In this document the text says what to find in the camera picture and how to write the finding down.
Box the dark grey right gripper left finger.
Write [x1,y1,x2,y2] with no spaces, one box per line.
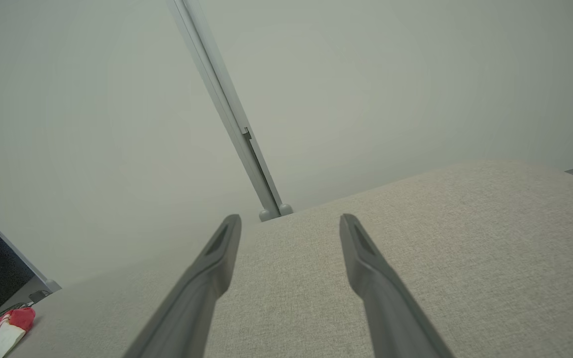
[123,214,242,358]

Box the red and white shirt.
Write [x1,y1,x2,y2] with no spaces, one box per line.
[0,301,36,358]

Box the grey metal partition post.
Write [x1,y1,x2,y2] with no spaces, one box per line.
[166,0,293,222]

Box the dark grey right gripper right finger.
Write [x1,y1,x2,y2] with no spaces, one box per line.
[339,213,455,358]

